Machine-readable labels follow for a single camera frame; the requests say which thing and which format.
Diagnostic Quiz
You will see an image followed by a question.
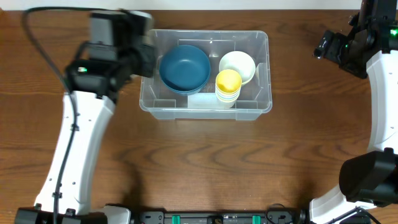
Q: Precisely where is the dark blue bowl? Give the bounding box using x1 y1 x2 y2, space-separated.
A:
162 80 208 96
159 45 211 82

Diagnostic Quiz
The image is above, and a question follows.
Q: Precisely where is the white small bowl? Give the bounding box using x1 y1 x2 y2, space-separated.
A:
219 51 256 85

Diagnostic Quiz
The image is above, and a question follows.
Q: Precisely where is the yellow plastic cup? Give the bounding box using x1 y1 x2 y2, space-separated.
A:
216 69 242 93

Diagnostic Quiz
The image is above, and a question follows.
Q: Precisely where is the cream plastic cup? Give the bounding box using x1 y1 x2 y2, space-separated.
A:
217 99 236 109

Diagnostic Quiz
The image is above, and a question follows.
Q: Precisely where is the orange-yellow plastic cup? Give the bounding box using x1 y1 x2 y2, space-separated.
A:
216 95 239 103

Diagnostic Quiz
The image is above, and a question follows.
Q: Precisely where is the light blue plastic cup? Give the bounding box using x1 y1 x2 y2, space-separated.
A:
216 93 239 98

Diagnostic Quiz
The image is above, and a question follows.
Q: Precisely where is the pink plastic cup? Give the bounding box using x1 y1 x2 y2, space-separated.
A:
215 89 241 95

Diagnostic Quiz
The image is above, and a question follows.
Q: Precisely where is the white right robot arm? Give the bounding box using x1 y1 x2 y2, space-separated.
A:
307 0 397 223

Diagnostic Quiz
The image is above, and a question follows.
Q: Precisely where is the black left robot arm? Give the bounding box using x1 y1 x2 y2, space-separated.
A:
15 8 156 223

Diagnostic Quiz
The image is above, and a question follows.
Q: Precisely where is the clear plastic storage bin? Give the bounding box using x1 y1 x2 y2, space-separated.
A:
139 29 272 121

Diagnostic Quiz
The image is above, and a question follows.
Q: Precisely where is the white label in bin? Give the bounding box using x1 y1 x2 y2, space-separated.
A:
187 93 222 110

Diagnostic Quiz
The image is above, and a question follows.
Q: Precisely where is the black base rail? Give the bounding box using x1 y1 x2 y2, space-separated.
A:
130 208 310 224

